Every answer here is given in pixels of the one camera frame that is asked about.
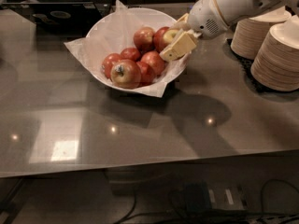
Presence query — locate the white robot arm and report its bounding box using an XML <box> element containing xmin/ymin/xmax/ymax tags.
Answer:
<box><xmin>160</xmin><ymin>0</ymin><xmax>299</xmax><ymax>62</ymax></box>

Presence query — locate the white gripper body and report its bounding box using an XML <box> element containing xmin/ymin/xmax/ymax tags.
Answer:
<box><xmin>187</xmin><ymin>0</ymin><xmax>229</xmax><ymax>39</ymax></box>

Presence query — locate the stack of paper plates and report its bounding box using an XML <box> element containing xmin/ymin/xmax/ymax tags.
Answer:
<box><xmin>231</xmin><ymin>7</ymin><xmax>292</xmax><ymax>60</ymax></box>
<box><xmin>250</xmin><ymin>15</ymin><xmax>299</xmax><ymax>91</ymax></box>

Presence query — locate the red apple middle back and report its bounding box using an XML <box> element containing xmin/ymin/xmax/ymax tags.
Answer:
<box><xmin>121</xmin><ymin>47</ymin><xmax>141</xmax><ymax>62</ymax></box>

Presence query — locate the black cable on floor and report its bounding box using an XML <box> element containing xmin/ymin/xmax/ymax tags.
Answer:
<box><xmin>111</xmin><ymin>178</ymin><xmax>299</xmax><ymax>224</ymax></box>

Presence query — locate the black rubber mat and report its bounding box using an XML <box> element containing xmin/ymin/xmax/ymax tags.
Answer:
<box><xmin>226</xmin><ymin>38</ymin><xmax>299</xmax><ymax>94</ymax></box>

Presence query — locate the black tray with cups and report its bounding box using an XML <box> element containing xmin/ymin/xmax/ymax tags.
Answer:
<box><xmin>1</xmin><ymin>2</ymin><xmax>111</xmax><ymax>36</ymax></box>

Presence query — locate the red apple far left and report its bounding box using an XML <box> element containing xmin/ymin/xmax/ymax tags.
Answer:
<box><xmin>102</xmin><ymin>53</ymin><xmax>121</xmax><ymax>78</ymax></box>

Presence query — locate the front stack of paper plates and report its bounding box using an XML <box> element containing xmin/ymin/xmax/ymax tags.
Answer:
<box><xmin>250</xmin><ymin>15</ymin><xmax>299</xmax><ymax>91</ymax></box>

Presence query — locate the yellow-red apple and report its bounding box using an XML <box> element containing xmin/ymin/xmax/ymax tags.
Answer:
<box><xmin>161</xmin><ymin>29</ymin><xmax>178</xmax><ymax>47</ymax></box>

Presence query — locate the red apple back right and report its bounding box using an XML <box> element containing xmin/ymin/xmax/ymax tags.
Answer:
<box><xmin>153</xmin><ymin>26</ymin><xmax>169</xmax><ymax>52</ymax></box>

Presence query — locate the white paper liner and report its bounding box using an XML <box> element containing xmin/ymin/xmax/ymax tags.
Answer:
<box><xmin>63</xmin><ymin>0</ymin><xmax>192</xmax><ymax>99</ymax></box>

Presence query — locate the red-yellow apple front left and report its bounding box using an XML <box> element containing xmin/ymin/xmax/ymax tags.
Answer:
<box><xmin>110</xmin><ymin>60</ymin><xmax>141</xmax><ymax>89</ymax></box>

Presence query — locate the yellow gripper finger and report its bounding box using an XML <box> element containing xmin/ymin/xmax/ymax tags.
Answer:
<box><xmin>171</xmin><ymin>13</ymin><xmax>191</xmax><ymax>31</ymax></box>
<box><xmin>160</xmin><ymin>29</ymin><xmax>198</xmax><ymax>62</ymax></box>

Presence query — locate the red apple back centre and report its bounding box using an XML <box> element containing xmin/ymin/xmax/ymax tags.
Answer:
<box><xmin>133</xmin><ymin>27</ymin><xmax>155</xmax><ymax>53</ymax></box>

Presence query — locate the back stack of paper plates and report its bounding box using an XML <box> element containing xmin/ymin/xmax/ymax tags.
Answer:
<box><xmin>231</xmin><ymin>7</ymin><xmax>292</xmax><ymax>60</ymax></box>

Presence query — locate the white bowl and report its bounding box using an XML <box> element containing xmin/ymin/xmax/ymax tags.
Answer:
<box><xmin>85</xmin><ymin>7</ymin><xmax>188</xmax><ymax>93</ymax></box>

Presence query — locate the red apple front middle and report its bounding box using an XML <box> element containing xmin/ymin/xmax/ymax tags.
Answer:
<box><xmin>136</xmin><ymin>62</ymin><xmax>156</xmax><ymax>86</ymax></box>

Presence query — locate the red apple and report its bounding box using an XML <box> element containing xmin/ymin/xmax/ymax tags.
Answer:
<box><xmin>102</xmin><ymin>53</ymin><xmax>121</xmax><ymax>78</ymax></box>
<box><xmin>121</xmin><ymin>47</ymin><xmax>141</xmax><ymax>62</ymax></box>
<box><xmin>136</xmin><ymin>62</ymin><xmax>156</xmax><ymax>86</ymax></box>
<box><xmin>153</xmin><ymin>26</ymin><xmax>169</xmax><ymax>52</ymax></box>
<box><xmin>141</xmin><ymin>50</ymin><xmax>165</xmax><ymax>76</ymax></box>
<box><xmin>133</xmin><ymin>27</ymin><xmax>155</xmax><ymax>53</ymax></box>

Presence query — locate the dark box under table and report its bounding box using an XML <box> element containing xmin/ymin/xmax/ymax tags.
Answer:
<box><xmin>182</xmin><ymin>182</ymin><xmax>248</xmax><ymax>213</ymax></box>

